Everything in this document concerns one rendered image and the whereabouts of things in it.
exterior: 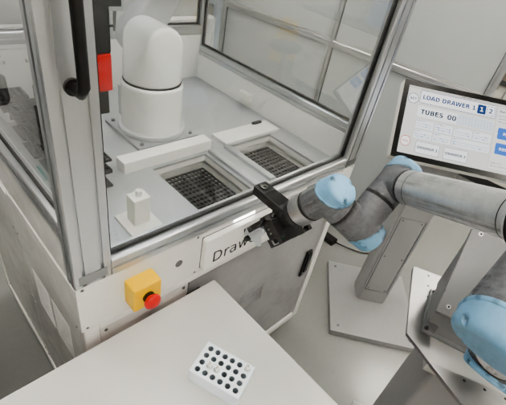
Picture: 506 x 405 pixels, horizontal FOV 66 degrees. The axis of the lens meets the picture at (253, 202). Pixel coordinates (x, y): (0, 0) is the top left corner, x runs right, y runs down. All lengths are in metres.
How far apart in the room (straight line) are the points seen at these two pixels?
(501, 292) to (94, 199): 0.64
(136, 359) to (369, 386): 1.27
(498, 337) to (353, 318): 1.63
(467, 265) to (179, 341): 0.77
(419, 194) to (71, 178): 0.63
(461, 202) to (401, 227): 1.22
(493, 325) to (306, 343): 1.52
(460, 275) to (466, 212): 0.48
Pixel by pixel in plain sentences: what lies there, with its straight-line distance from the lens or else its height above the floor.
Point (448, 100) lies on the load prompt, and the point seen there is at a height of 1.16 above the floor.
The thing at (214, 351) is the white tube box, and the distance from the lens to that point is 0.96.
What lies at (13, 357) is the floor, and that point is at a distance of 1.98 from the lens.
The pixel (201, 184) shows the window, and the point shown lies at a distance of 0.91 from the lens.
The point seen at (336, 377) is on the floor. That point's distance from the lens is 1.97.
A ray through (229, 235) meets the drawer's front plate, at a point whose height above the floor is 0.91.
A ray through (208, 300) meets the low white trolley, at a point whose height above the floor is 0.76.
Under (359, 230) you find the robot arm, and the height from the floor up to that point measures 1.11.
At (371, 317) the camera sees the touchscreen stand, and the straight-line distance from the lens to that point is 2.21.
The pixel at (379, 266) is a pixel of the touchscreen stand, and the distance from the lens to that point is 2.09.
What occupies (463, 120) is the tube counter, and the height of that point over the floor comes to 1.11.
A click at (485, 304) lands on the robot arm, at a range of 0.57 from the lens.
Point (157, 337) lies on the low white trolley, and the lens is 1.02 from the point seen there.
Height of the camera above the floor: 1.61
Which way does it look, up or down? 36 degrees down
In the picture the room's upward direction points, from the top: 12 degrees clockwise
